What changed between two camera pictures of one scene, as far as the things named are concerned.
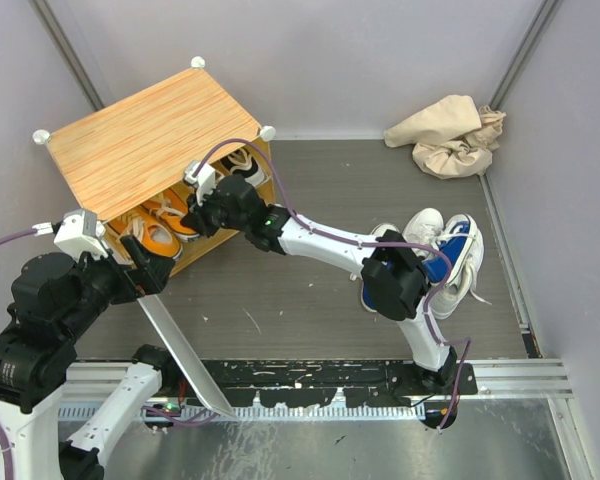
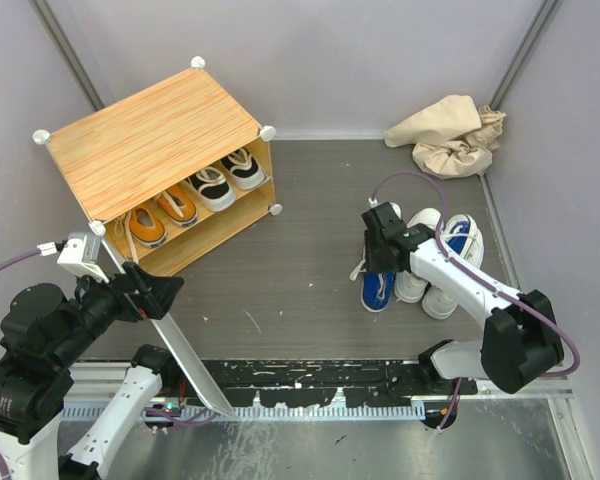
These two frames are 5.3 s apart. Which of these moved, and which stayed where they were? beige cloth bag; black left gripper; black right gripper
Moved: black left gripper; black right gripper
Stayed: beige cloth bag
